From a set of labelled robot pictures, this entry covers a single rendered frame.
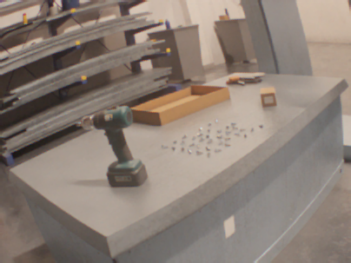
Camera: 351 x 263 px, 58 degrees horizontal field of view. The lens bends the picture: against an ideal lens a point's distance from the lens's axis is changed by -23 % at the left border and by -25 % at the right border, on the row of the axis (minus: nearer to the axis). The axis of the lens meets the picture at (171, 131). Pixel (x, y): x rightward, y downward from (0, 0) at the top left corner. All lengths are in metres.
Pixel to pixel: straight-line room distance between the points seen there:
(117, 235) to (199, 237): 0.36
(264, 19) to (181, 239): 1.92
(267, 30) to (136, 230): 2.03
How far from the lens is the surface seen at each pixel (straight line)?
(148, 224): 0.98
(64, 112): 4.86
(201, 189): 1.08
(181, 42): 6.21
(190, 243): 1.19
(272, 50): 2.73
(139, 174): 1.16
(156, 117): 1.73
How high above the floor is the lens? 1.10
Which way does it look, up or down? 16 degrees down
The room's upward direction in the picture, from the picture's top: 13 degrees counter-clockwise
